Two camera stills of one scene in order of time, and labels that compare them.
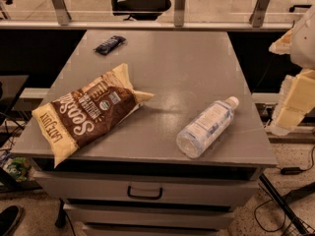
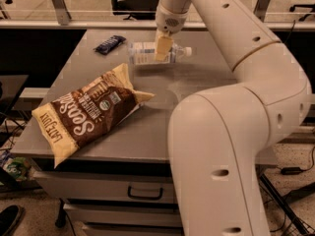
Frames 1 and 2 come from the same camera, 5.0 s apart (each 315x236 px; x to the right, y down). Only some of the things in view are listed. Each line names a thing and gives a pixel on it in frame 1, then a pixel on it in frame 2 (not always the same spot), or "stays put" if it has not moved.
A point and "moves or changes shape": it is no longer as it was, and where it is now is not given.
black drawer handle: (144, 197) stays put
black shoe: (10, 218) stays put
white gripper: (305, 46) to (169, 21)
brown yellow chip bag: (79, 116) stays put
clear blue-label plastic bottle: (200, 133) moves or changes shape
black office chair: (138, 2) stays put
